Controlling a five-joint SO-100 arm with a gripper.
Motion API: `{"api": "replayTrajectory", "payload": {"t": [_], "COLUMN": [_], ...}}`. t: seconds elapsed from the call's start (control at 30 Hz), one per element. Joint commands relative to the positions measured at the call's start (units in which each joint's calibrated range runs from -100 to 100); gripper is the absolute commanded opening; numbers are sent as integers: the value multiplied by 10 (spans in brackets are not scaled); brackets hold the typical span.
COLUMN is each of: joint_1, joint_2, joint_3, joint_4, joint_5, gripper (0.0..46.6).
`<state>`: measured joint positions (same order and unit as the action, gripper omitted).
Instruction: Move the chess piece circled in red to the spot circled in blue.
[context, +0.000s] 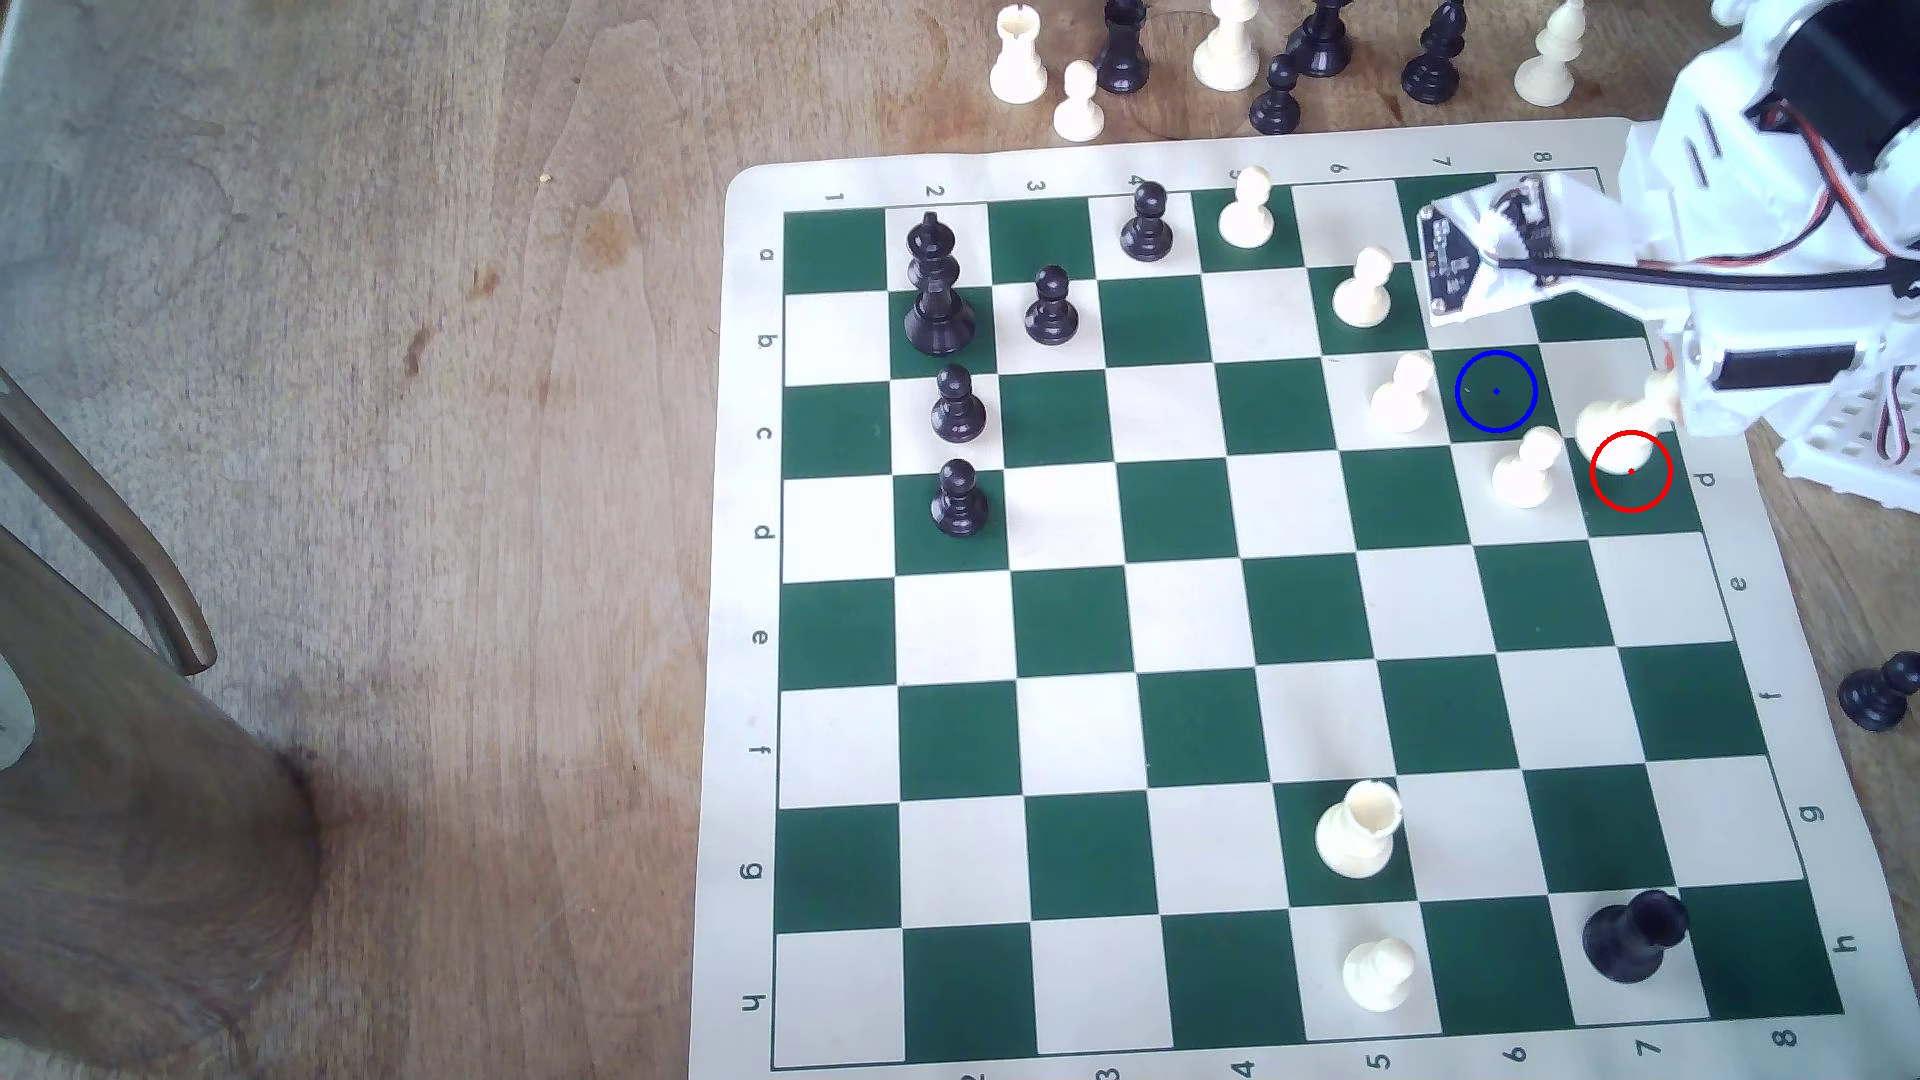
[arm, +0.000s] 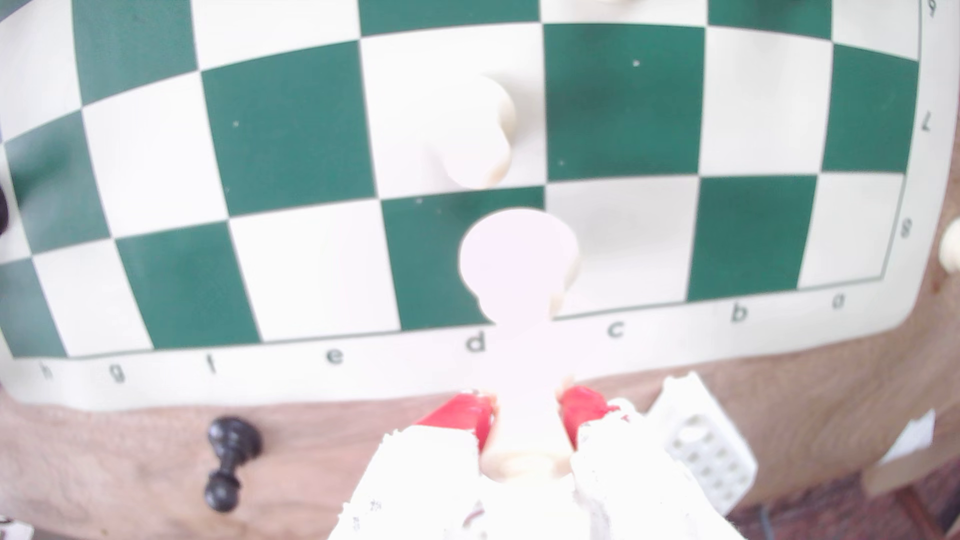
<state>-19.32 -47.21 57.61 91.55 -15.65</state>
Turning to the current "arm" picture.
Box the white chess pawn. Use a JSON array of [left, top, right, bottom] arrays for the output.
[[431, 73, 519, 190]]

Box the tall white chess piece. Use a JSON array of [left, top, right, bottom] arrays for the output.
[[459, 208, 582, 485]]

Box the white paper scrap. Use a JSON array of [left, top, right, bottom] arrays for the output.
[[881, 408, 939, 465]]

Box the black chess pawn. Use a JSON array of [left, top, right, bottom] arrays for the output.
[[204, 416, 265, 515]]

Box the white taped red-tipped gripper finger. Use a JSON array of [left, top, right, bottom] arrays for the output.
[[558, 386, 744, 540], [327, 391, 496, 540]]

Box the green and white chessboard mat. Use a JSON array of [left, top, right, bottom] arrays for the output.
[[0, 0, 960, 412]]

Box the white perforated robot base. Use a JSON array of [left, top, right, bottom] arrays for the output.
[[646, 372, 759, 517]]

